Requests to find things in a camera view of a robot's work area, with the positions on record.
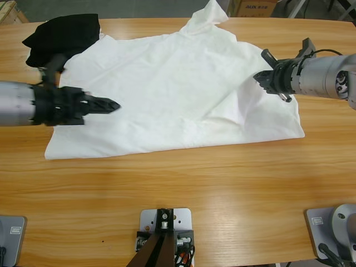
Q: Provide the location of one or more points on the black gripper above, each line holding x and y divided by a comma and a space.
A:
58, 107
286, 79

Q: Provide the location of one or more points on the white metal frame leg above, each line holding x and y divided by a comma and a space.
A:
296, 8

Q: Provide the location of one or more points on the white mount plate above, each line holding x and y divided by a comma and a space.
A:
183, 219

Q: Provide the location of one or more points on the black folded garment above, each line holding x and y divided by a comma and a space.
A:
66, 33

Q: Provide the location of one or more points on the wooden crate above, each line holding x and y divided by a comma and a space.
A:
9, 11

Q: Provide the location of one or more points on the grey base plate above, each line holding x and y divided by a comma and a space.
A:
318, 222
14, 239

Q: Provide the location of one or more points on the dark camera post with bracket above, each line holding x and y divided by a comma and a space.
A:
158, 244

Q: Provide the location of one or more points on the cardboard box with AUX print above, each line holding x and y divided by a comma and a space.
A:
257, 7

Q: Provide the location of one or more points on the white T-shirt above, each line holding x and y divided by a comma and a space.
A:
172, 105

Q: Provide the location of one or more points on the pale folded garment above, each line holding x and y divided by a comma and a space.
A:
101, 34

